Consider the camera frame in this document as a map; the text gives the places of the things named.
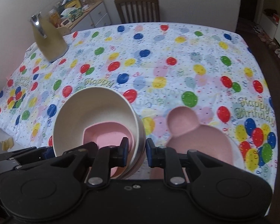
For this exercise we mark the pink digital clock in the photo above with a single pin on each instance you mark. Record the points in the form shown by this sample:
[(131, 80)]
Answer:
[(66, 23)]

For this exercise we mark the balloon birthday tablecloth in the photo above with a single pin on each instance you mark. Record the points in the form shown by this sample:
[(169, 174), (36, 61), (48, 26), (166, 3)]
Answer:
[(156, 67)]

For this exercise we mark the small pink eared bowl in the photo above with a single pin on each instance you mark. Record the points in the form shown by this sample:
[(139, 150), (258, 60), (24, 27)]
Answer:
[(110, 133)]

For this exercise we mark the pink bear-shaped plate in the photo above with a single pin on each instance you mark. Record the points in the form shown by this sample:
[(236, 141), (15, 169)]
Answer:
[(187, 133)]

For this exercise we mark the dark wooden chair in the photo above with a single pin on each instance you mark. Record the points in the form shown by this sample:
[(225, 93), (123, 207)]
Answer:
[(135, 11)]

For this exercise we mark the cream round bowl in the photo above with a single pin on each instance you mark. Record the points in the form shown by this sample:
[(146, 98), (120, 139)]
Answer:
[(87, 107)]

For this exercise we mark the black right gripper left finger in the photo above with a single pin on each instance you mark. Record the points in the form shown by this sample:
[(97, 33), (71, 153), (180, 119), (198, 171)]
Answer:
[(107, 158)]

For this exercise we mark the tissue box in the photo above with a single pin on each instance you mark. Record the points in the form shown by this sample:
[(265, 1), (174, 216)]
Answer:
[(71, 13)]

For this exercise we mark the pink round bowl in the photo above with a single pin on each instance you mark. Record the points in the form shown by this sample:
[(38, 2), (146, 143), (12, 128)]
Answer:
[(138, 152)]

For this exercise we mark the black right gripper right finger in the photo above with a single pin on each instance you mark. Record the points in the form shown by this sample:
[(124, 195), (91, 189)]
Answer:
[(170, 161)]

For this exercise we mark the wooden sideboard with drawers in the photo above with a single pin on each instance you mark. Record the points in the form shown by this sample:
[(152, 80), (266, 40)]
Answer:
[(94, 16)]

